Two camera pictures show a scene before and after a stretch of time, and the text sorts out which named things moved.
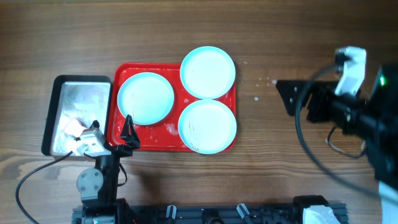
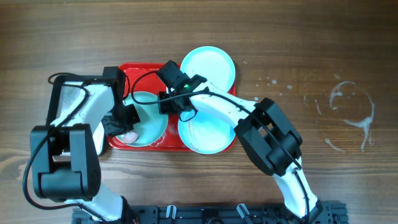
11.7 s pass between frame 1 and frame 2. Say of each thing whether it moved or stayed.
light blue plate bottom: stayed
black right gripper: moved
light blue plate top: stayed
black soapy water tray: stayed
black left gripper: moved
